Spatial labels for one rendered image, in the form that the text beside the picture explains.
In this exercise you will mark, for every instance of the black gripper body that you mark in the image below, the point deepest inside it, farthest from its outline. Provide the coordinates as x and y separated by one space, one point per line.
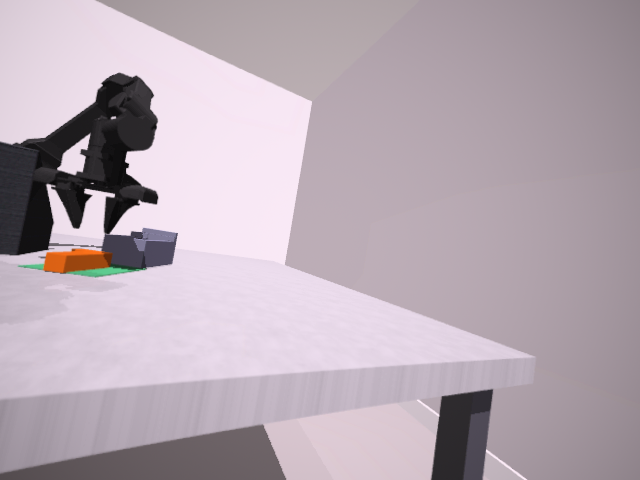
102 166

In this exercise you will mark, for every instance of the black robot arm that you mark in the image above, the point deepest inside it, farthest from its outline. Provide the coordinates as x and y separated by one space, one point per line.
122 96

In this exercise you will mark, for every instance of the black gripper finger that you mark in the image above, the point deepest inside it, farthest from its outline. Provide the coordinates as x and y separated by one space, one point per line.
74 204
114 210

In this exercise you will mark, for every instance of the orange l-shaped part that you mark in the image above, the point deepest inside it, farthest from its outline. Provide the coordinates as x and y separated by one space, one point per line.
76 260

